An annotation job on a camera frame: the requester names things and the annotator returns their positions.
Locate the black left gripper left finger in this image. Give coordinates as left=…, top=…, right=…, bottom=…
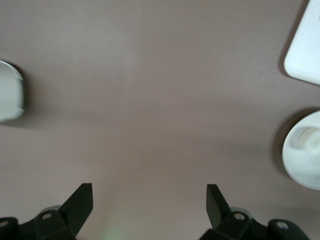
left=0, top=183, right=94, bottom=240

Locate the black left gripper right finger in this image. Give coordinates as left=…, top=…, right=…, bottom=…
left=199, top=184, right=309, bottom=240

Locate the round beige plate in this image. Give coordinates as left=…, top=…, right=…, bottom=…
left=281, top=109, right=320, bottom=191

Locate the cream two-slot toaster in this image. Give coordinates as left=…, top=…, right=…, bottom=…
left=0, top=59, right=25, bottom=124

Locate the beige rabbit print tray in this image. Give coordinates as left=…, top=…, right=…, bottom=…
left=283, top=0, right=320, bottom=86

